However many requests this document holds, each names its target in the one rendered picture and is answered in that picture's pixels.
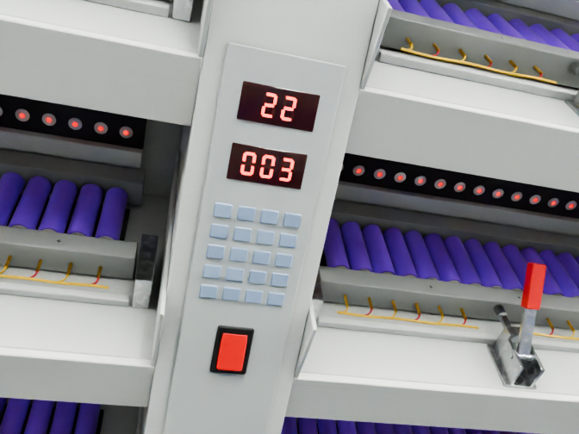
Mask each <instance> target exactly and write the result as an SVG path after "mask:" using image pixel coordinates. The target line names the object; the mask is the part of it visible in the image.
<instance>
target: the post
mask: <svg viewBox="0 0 579 434"><path fill-rule="evenodd" d="M379 1H380V0H213V3H212V9H211V14H210V19H209V29H208V34H207V39H206V44H205V49H204V55H203V60H202V69H201V74H200V79H199V84H198V90H197V95H196V105H195V109H194V114H193V120H192V125H191V126H185V125H184V127H183V132H182V139H181V145H180V150H179V151H181V153H180V162H179V171H178V180H177V197H176V206H175V214H174V223H173V232H172V241H171V258H170V267H169V275H168V284H167V293H166V302H165V317H164V322H163V326H162V332H161V337H160V341H159V351H158V355H157V361H156V365H155V370H154V376H153V384H152V389H151V394H150V400H149V404H148V407H144V410H143V417H142V425H141V433H140V434H163V433H164V428H165V417H166V412H167V407H168V401H169V396H170V391H171V381H172V376H173V370H174V365H175V360H176V354H177V344H178V339H179V333H180V328H181V323H182V317H183V312H184V303H185V297H186V292H187V287H188V280H189V275H190V266H191V260H192V255H193V250H194V244H195V239H196V229H197V224H198V219H199V214H200V207H201V202H202V192H203V187H204V182H205V177H206V171H207V166H208V161H209V151H210V146H211V140H212V134H213V129H214V124H215V114H216V109H217V103H218V98H219V93H220V87H221V78H222V73H223V66H224V61H225V56H226V50H227V43H228V42H230V43H234V44H239V45H243V46H248V47H256V48H260V49H264V50H268V51H273V52H277V53H285V54H289V55H294V56H298V57H303V58H307V59H314V60H319V61H323V62H327V63H332V64H336V65H344V66H345V67H346V73H345V76H344V81H343V84H342V89H341V92H340V97H339V104H338V108H337V112H336V116H335V120H334V124H333V131H332V135H331V139H330V144H329V147H328V152H327V159H326V163H325V167H324V171H323V175H322V179H321V186H320V190H319V194H318V198H317V202H316V206H315V211H314V218H313V222H312V226H311V230H310V234H309V238H308V245H307V249H306V253H305V258H304V261H303V266H302V273H301V276H300V281H299V284H298V289H297V293H296V300H295V304H294V308H293V312H292V316H291V320H290V324H289V331H288V336H287V339H286V344H285V347H284V352H283V359H282V363H281V367H280V371H279V375H278V379H277V386H276V390H275V394H274V399H273V402H272V407H271V414H270V417H269V422H268V425H267V430H266V433H265V434H281V432H282V428H283V421H284V417H285V413H286V409H287V405H288V401H289V397H290V390H291V387H292V383H293V379H294V375H295V371H296V365H297V360H298V357H299V352H300V349H301V345H302V338H303V333H304V330H305V326H306V322H307V318H308V311H309V308H310V303H311V300H312V296H313V292H314V285H315V281H316V277H317V273H318V269H319V265H320V261H321V254H322V251H323V246H324V243H325V239H326V235H327V229H328V224H329V221H330V216H331V212H332V209H333V202H334V197H335V194H336V190H337V186H338V182H339V175H340V172H341V167H342V164H343V159H344V156H345V152H346V145H347V141H348V137H349V133H350V129H351V125H352V118H353V115H354V110H355V107H356V103H357V99H358V92H359V88H360V84H361V80H362V76H363V73H364V66H365V61H366V58H367V54H368V50H369V46H370V39H371V36H372V31H373V28H374V23H375V20H376V16H377V9H378V4H379Z"/></svg>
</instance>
